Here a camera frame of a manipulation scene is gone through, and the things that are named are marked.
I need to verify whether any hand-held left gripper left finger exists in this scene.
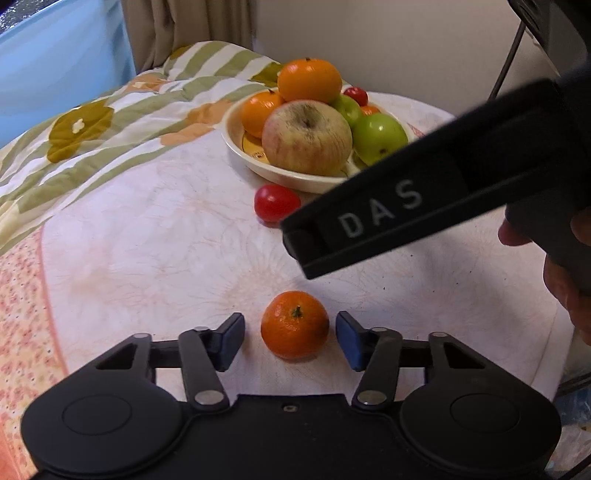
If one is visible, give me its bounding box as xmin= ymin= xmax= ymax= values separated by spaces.
xmin=95 ymin=312 xmax=246 ymax=412

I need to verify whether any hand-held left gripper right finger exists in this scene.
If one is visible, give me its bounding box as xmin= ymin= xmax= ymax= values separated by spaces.
xmin=335 ymin=311 xmax=488 ymax=408

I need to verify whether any large green apple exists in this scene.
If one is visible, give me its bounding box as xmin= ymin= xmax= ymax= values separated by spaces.
xmin=353 ymin=113 xmax=410 ymax=167

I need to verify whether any small green apple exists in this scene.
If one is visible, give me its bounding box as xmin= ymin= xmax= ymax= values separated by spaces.
xmin=330 ymin=92 xmax=363 ymax=130

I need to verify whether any pale red yellow apple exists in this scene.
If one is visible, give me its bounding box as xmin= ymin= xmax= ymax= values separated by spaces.
xmin=262 ymin=100 xmax=354 ymax=176

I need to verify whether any cream plate with yellow print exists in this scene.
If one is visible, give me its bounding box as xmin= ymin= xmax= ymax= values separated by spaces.
xmin=222 ymin=85 xmax=419 ymax=195

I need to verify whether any person's right hand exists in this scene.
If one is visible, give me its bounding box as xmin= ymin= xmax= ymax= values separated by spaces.
xmin=499 ymin=218 xmax=591 ymax=347

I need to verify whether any striped floral quilt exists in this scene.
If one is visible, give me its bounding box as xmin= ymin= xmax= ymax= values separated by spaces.
xmin=0 ymin=41 xmax=285 ymax=259

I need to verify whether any clear plastic bag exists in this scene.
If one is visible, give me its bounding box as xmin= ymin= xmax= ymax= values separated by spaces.
xmin=551 ymin=332 xmax=591 ymax=480

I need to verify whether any beige curtain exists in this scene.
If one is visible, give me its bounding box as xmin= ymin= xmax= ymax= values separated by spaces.
xmin=121 ymin=0 xmax=257 ymax=75

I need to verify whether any light blue cloth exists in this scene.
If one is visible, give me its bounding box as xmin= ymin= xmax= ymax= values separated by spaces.
xmin=0 ymin=0 xmax=137 ymax=149

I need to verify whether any window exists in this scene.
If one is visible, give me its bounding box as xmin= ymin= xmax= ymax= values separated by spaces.
xmin=0 ymin=0 xmax=29 ymax=34

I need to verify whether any black cable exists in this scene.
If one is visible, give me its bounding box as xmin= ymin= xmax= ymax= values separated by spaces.
xmin=488 ymin=21 xmax=527 ymax=100

